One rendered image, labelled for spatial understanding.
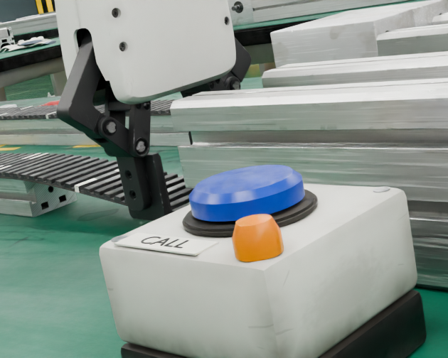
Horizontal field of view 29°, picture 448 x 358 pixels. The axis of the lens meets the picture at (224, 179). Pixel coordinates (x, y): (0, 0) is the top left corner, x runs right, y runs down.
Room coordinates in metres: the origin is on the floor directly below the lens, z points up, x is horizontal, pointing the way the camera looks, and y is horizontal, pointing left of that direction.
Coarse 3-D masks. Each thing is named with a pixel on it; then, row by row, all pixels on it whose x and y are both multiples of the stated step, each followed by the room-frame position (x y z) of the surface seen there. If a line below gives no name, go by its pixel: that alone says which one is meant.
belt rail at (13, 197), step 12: (0, 180) 0.62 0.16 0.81; (12, 180) 0.60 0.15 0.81; (0, 192) 0.63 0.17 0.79; (12, 192) 0.62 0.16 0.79; (24, 192) 0.60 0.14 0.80; (36, 192) 0.60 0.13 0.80; (48, 192) 0.61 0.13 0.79; (60, 192) 0.61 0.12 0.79; (72, 192) 0.62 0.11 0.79; (0, 204) 0.62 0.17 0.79; (12, 204) 0.61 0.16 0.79; (24, 204) 0.60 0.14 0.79; (36, 204) 0.60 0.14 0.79; (48, 204) 0.60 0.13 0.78; (60, 204) 0.61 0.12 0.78; (24, 216) 0.60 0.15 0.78; (36, 216) 0.60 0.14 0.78
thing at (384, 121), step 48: (192, 96) 0.44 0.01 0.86; (240, 96) 0.40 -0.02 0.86; (288, 96) 0.38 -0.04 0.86; (336, 96) 0.36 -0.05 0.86; (384, 96) 0.34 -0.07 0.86; (432, 96) 0.32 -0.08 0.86; (192, 144) 0.44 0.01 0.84; (240, 144) 0.41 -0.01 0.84; (288, 144) 0.39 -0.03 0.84; (336, 144) 0.37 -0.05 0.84; (384, 144) 0.35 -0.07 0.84; (432, 144) 0.34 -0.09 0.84; (432, 192) 0.33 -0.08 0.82; (432, 240) 0.33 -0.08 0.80; (432, 288) 0.33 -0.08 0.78
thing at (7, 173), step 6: (48, 156) 0.63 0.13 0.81; (54, 156) 0.63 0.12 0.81; (60, 156) 0.63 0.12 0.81; (30, 162) 0.62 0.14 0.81; (36, 162) 0.62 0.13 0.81; (42, 162) 0.62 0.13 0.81; (12, 168) 0.61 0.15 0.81; (18, 168) 0.60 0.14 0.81; (24, 168) 0.61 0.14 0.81; (0, 174) 0.60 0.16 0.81; (6, 174) 0.60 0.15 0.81; (12, 174) 0.60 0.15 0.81
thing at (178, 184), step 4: (180, 176) 0.54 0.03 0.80; (172, 180) 0.53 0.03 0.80; (176, 180) 0.53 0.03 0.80; (180, 180) 0.53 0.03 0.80; (168, 184) 0.53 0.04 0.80; (172, 184) 0.53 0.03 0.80; (176, 184) 0.53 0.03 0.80; (180, 184) 0.52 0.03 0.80; (184, 184) 0.52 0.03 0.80; (168, 188) 0.52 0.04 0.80; (172, 188) 0.52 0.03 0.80; (176, 188) 0.52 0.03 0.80; (180, 188) 0.52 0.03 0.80; (184, 188) 0.52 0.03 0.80; (168, 192) 0.51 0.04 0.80; (172, 192) 0.51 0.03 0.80; (124, 200) 0.51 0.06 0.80; (124, 204) 0.51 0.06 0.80
